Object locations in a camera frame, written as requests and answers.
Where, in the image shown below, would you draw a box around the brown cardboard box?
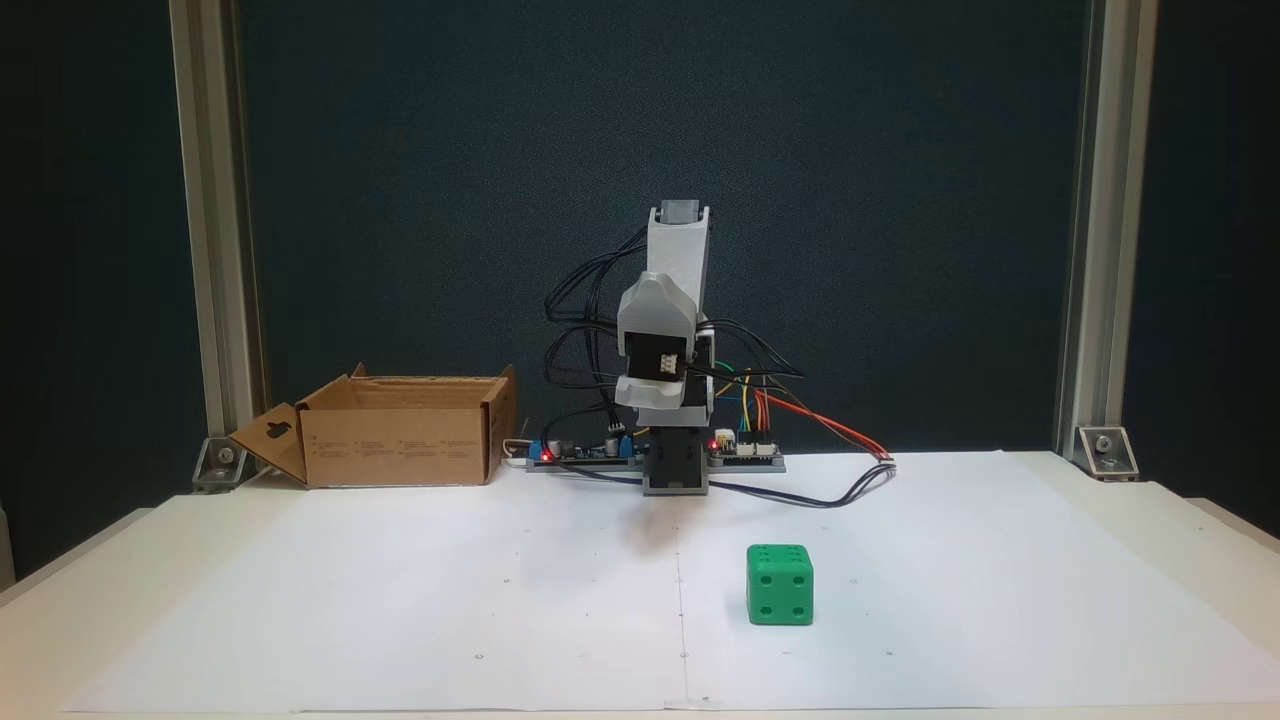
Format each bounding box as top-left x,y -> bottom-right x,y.
228,364 -> 519,490

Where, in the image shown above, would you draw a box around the dark circuit board white connectors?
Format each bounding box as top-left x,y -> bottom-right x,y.
708,428 -> 786,473

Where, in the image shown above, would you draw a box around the black servo cable bundle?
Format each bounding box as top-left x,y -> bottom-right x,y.
543,225 -> 653,391
698,317 -> 807,383
545,330 -> 633,463

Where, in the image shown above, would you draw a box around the coloured jumper wire bundle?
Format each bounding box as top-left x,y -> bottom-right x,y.
714,364 -> 775,441

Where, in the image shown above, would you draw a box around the aluminium profile post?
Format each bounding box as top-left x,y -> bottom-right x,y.
1052,0 -> 1161,457
168,0 -> 269,443

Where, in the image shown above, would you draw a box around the blue circuit board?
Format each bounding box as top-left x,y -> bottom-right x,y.
526,434 -> 647,473

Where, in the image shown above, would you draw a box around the green die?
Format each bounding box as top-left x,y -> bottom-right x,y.
746,544 -> 815,627

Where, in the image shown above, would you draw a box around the metal corner bracket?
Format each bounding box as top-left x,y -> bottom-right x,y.
1076,425 -> 1141,482
192,434 -> 251,494

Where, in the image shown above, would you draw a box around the red orange wire bundle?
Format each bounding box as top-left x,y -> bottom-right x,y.
745,376 -> 894,463

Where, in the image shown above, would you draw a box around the black cable with white plug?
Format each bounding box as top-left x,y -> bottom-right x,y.
556,460 -> 898,510

